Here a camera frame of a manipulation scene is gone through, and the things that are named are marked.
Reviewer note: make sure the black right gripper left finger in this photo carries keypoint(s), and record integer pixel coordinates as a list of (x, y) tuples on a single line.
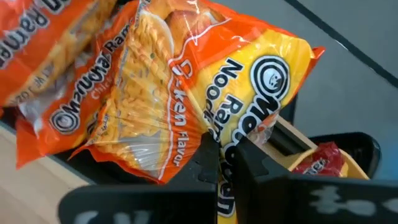
[(199, 174)]

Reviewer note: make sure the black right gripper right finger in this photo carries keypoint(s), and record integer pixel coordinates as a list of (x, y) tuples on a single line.
[(280, 199)]

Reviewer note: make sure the red beef ramen package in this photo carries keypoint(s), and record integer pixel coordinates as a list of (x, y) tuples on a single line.
[(326, 157)]

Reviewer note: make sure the yellow plastic bin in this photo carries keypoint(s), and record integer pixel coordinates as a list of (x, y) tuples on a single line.
[(351, 168)]

